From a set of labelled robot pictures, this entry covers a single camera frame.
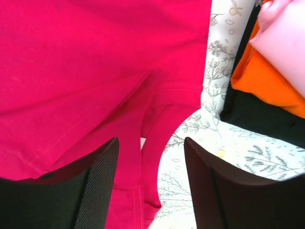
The red t-shirt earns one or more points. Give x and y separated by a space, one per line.
76 73

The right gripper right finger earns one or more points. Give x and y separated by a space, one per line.
226 197

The floral patterned table mat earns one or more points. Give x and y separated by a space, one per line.
255 153

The orange folded t-shirt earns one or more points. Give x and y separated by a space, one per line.
255 75

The black folded t-shirt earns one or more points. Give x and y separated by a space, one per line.
249 112

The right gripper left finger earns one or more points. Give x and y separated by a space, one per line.
76 196

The pink folded t-shirt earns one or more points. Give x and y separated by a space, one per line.
281 39

